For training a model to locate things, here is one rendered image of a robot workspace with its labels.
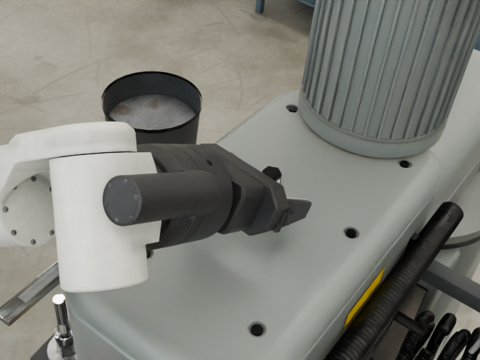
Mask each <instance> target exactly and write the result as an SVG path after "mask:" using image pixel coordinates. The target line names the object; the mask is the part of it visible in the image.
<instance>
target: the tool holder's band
mask: <svg viewBox="0 0 480 360"><path fill-rule="evenodd" d="M54 337H55V339H56V340H57V341H60V342H68V341H71V340H72V339H73V335H72V330H71V331H70V332H69V333H68V334H64V335H63V334H60V333H59V332H58V331H57V330H56V327H55V329H54Z"/></svg>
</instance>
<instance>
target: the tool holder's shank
mask: <svg viewBox="0 0 480 360"><path fill-rule="evenodd" d="M53 303H54V310H55V314H56V320H57V325H56V330H57V331H58V332H59V333H60V334H63V335H64V334H68V333H69V332H70V331H71V323H70V321H69V317H68V313H67V308H66V301H65V297H64V295H62V294H57V295H55V296H54V297H53Z"/></svg>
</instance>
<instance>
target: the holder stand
mask: <svg viewBox="0 0 480 360"><path fill-rule="evenodd" d="M30 360H78V357H77V355H76V353H75V354H74V355H73V356H69V357H64V356H61V355H60V354H59V353H58V351H57V347H56V342H55V338H54V334H53V335H52V336H51V337H50V338H49V339H48V340H47V341H46V342H45V343H44V344H43V345H42V346H41V347H40V348H39V350H38V351H37V352H36V353H35V354H34V355H33V356H32V357H31V358H30Z"/></svg>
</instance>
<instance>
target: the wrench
mask: <svg viewBox="0 0 480 360"><path fill-rule="evenodd" d="M59 284H60V279H59V264H58V261H57V262H55V263H54V264H53V265H51V266H50V267H49V268H48V269H47V270H46V271H44V272H43V273H42V274H41V275H39V276H38V277H37V278H35V279H34V280H33V281H32V282H31V283H30V284H28V285H27V286H26V287H24V288H23V289H22V290H21V291H20V292H19V293H17V294H16V295H15V296H14V297H12V298H11V299H10V300H8V301H7V302H6V303H5V304H4V305H3V306H1V307H0V321H2V322H4V323H5V324H6V325H7V326H11V325H12V324H13V323H14V322H15V321H16V320H17V319H19V318H20V317H21V316H22V315H24V314H25V313H26V312H27V311H28V310H29V309H30V308H31V307H33V306H34V305H35V304H36V303H38V302H39V301H40V300H41V299H42V298H44V297H45V296H46V295H47V294H48V293H49V292H50V291H52V290H53V289H54V288H55V287H56V286H58V285H59Z"/></svg>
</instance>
